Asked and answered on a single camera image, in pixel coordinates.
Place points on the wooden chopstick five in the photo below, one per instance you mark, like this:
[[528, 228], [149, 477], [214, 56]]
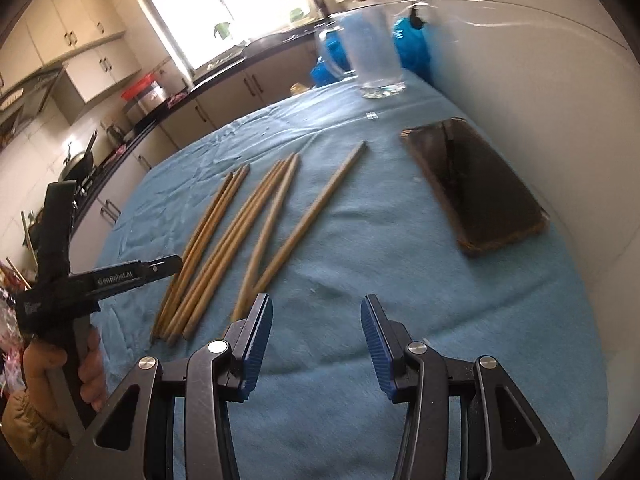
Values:
[[216, 269]]

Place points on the upper kitchen cabinets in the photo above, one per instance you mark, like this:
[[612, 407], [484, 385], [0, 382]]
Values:
[[83, 41]]

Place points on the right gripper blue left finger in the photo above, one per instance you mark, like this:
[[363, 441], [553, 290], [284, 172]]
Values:
[[133, 436]]

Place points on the person left hand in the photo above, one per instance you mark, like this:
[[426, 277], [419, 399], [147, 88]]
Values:
[[42, 360]]

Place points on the wooden chopstick six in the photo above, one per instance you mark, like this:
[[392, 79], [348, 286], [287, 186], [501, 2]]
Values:
[[251, 274]]

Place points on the blue plastic bag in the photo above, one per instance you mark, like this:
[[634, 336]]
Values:
[[410, 43]]

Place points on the steel pot red lid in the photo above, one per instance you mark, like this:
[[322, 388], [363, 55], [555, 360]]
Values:
[[143, 97]]

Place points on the black wok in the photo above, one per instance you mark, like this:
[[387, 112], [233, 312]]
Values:
[[78, 167]]

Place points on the wooden chopstick three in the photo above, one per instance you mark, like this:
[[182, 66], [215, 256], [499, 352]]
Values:
[[225, 244]]

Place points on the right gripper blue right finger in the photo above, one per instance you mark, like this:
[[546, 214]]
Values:
[[502, 437]]

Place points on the electric kettle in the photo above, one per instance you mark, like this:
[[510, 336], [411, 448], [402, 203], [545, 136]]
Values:
[[115, 134]]

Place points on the range hood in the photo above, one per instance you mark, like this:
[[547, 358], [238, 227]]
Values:
[[25, 102]]

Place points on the kitchen cabinets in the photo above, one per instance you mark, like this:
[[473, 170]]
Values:
[[83, 41], [261, 78]]

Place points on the blue towel table cloth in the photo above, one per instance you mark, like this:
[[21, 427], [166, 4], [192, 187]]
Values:
[[317, 411]]

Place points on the wooden chopstick seven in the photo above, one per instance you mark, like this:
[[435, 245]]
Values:
[[305, 223]]

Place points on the black smartphone in case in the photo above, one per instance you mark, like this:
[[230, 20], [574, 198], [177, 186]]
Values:
[[487, 205]]

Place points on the clear glass mug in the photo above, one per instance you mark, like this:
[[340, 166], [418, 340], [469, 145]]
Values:
[[367, 42]]

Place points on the lower kitchen cabinets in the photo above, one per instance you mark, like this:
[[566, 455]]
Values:
[[261, 78]]

